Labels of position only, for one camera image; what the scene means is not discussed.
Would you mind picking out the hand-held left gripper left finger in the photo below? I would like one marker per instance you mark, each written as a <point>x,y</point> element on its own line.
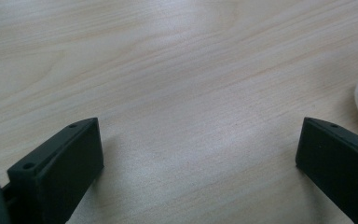
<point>62,168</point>

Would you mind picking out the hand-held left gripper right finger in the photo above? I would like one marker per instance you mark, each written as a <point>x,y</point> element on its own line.
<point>338,168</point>

